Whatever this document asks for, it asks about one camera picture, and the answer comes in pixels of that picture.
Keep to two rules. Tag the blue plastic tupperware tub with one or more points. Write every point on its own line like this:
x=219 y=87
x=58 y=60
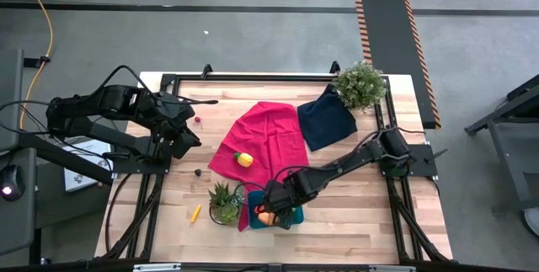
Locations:
x=298 y=218

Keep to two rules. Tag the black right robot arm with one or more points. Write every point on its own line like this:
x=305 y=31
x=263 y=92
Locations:
x=349 y=160

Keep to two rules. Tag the black striped floor mat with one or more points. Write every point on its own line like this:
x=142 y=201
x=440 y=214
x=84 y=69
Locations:
x=391 y=53

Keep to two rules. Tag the dark metal cart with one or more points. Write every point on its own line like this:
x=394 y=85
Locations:
x=509 y=137

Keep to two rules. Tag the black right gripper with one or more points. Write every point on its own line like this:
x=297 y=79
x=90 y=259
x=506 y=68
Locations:
x=282 y=194

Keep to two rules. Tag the yellow pineapple toy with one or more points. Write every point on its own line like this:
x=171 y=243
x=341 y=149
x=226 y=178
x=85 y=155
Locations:
x=244 y=160

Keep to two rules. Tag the black aluminium table frame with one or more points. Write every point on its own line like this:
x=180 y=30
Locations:
x=273 y=78

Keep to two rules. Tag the small red cherry toy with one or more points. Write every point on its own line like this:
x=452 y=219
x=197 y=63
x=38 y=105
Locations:
x=197 y=119

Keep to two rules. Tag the succulent plant in black pot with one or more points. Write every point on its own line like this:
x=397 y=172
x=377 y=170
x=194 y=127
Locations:
x=225 y=206

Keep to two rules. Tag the black computer mouse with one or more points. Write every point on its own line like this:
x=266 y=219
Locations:
x=9 y=182

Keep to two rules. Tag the bushy green potted plant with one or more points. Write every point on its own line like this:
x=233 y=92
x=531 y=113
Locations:
x=360 y=84

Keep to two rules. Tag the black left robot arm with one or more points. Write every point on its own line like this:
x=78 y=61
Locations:
x=113 y=99

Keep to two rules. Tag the red cloth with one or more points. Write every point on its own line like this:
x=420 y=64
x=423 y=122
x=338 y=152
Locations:
x=269 y=137

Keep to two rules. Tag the white printed manual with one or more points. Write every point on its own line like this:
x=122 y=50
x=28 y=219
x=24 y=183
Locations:
x=86 y=171

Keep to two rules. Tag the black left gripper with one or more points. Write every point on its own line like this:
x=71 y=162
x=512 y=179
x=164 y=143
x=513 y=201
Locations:
x=177 y=114

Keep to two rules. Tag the small black berry toy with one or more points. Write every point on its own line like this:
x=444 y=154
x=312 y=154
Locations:
x=197 y=172

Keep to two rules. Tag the slim yellow produce toy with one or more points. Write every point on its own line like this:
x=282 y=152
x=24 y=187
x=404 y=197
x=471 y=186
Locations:
x=195 y=214

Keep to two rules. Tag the light orange fruit toy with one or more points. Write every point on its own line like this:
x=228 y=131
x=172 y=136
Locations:
x=267 y=218

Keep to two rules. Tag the black diagonal beam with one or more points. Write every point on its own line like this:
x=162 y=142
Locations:
x=54 y=154

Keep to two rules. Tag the navy blue cloth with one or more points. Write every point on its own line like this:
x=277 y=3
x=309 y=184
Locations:
x=326 y=124

